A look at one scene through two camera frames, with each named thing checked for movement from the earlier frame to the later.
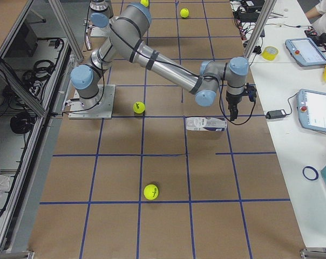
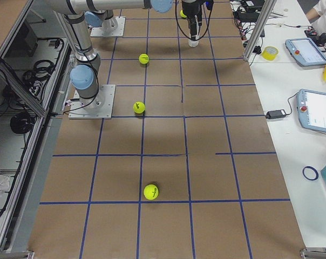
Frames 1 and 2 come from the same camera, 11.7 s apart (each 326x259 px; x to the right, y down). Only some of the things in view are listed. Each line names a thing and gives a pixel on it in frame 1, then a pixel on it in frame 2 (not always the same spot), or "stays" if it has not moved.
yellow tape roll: (270, 53) stays
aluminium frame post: (267, 8) stays
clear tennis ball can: (206, 124) → (193, 43)
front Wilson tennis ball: (150, 191) stays
